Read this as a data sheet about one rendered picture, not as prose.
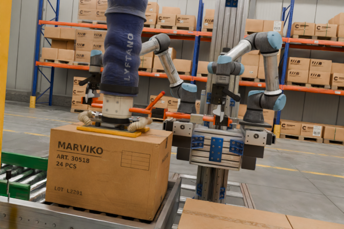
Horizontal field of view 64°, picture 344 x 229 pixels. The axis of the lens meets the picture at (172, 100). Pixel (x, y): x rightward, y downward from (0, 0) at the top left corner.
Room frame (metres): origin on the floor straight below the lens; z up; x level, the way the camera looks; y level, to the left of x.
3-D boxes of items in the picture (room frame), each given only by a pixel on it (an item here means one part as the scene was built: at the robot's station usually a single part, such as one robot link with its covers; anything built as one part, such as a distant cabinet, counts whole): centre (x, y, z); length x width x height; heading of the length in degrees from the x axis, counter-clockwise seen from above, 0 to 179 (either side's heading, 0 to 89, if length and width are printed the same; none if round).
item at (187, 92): (2.08, -0.12, 1.20); 0.13 x 0.12 x 0.14; 27
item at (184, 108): (2.07, -0.12, 1.09); 0.15 x 0.15 x 0.10
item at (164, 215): (1.52, -0.05, 0.58); 0.70 x 0.03 x 0.06; 170
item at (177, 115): (1.67, 0.10, 1.08); 0.93 x 0.30 x 0.04; 81
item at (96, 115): (1.59, 0.31, 1.01); 0.34 x 0.25 x 0.06; 81
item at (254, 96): (1.99, -0.61, 1.20); 0.13 x 0.12 x 0.14; 42
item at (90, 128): (1.49, 0.33, 0.97); 0.34 x 0.10 x 0.05; 81
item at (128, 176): (1.59, 0.30, 0.75); 0.60 x 0.40 x 0.40; 81
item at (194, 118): (1.51, -0.15, 1.07); 0.07 x 0.07 x 0.04; 81
